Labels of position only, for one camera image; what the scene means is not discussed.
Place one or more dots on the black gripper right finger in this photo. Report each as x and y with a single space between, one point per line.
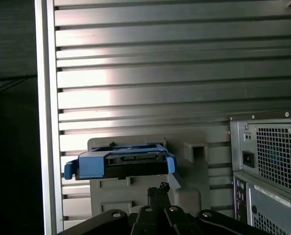
175 220

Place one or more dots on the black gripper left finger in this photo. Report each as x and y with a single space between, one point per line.
145 220

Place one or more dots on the hard disk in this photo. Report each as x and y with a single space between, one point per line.
91 166

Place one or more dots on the grey parts rack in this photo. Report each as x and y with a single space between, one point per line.
184 200

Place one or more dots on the black PC case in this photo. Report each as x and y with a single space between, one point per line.
277 215

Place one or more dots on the grey power supply unit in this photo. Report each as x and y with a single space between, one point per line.
248 137

